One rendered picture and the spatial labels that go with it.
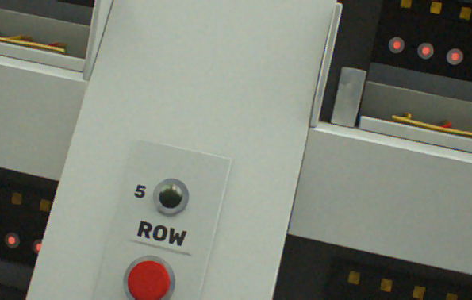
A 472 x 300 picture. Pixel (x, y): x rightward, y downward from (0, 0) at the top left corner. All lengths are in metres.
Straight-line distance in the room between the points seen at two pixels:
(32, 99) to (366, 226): 0.15
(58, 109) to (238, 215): 0.09
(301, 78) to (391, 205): 0.06
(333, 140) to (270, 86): 0.03
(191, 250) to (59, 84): 0.09
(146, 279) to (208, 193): 0.04
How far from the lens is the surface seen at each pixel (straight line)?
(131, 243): 0.24
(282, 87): 0.25
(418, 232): 0.26
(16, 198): 0.44
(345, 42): 0.48
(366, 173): 0.25
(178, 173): 0.24
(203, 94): 0.25
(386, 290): 0.40
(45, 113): 0.27
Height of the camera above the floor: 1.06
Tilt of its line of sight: 11 degrees up
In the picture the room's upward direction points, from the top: 13 degrees clockwise
